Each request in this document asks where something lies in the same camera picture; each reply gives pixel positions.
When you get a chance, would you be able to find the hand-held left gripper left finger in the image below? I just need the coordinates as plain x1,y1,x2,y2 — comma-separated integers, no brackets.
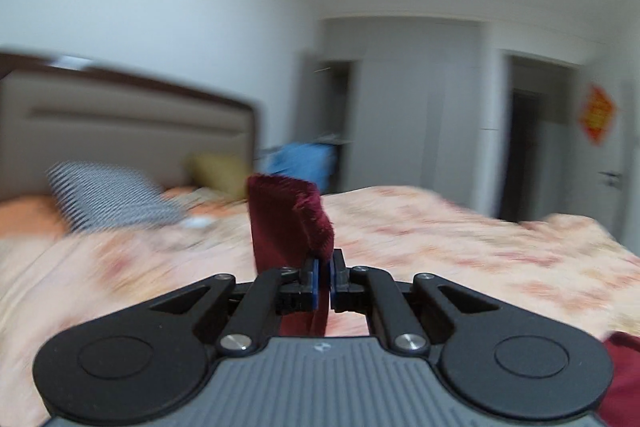
149,256,321,354

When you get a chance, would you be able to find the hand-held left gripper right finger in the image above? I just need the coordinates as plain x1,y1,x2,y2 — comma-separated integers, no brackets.
323,248,502,355

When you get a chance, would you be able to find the dark red garment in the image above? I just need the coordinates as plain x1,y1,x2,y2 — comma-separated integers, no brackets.
246,174,640,427

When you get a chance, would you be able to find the blue cloth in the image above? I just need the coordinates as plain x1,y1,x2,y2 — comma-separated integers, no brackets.
264,141,337,194

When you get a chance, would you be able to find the bed with floral sheet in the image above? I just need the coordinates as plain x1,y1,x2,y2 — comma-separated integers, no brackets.
0,184,640,427

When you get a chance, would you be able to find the yellow pillow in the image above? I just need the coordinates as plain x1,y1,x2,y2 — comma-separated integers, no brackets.
184,151,252,198

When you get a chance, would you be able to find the grey wardrobe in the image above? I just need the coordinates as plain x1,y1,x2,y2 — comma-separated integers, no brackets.
294,16,497,210

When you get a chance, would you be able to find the black white checkered pillow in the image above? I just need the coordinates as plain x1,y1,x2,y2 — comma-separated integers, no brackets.
46,161,187,234

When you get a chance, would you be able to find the brown padded bed headboard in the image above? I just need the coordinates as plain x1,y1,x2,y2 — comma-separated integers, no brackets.
0,51,264,204

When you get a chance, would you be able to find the white door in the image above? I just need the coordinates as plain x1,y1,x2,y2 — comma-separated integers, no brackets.
592,74,640,255

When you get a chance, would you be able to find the red door decoration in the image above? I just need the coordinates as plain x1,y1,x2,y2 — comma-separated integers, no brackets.
577,84,619,148

